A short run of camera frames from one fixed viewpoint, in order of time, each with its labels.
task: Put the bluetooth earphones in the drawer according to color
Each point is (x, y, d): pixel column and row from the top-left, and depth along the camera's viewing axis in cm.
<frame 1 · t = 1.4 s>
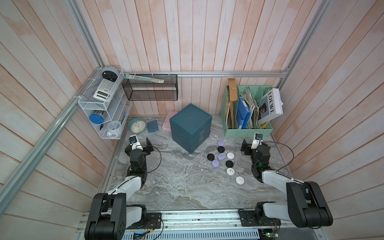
left hand: (141, 141, 86), fingers open
right hand: (251, 138, 89), fingers open
teal drawer cabinet: (190, 128, 86), point 23 cm above the table
purple earphone case top: (220, 143, 105), on the table
black earphone case top: (221, 149, 101), point 2 cm above the table
black earphone case left: (210, 156, 98), on the table
purple earphone case middle: (221, 156, 97), point 2 cm above the table
white earphone case upper: (230, 155, 97), point 2 cm above the table
purple earphone case lower: (215, 163, 95), on the table
black earphone case lower: (229, 163, 95), on the table
white earphone case middle: (230, 171, 90), point 2 cm above the table
green round alarm clock: (137, 125, 106), point 8 cm above the table
small blue notebook: (152, 126, 113), point 3 cm above the table
pink notebook: (168, 124, 95), point 17 cm above the table
green file organizer: (252, 95, 103), point 24 cm above the table
white Loewe book: (271, 107, 93), point 26 cm above the table
blue folder: (243, 113, 99), point 18 cm above the table

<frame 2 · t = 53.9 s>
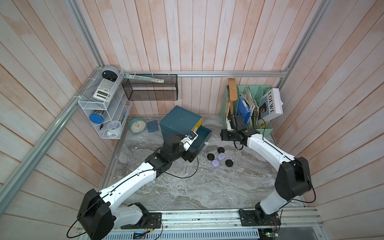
left hand: (191, 144, 77), fingers open
right hand: (223, 132, 91), fingers open
teal drawer cabinet: (179, 121, 90), point 22 cm above the table
yellow top drawer: (199, 123, 90), point 21 cm above the table
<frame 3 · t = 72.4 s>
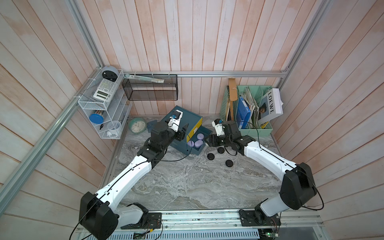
left hand: (182, 123, 75), fingers open
right hand: (207, 137, 86), fingers open
purple earphone case middle: (198, 143, 94), point 10 cm above the table
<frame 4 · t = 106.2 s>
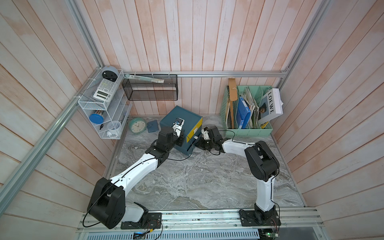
left hand: (181, 131, 83), fingers closed
right hand: (193, 143, 98), fingers closed
teal bottom drawer: (190, 143, 96), point 8 cm above the table
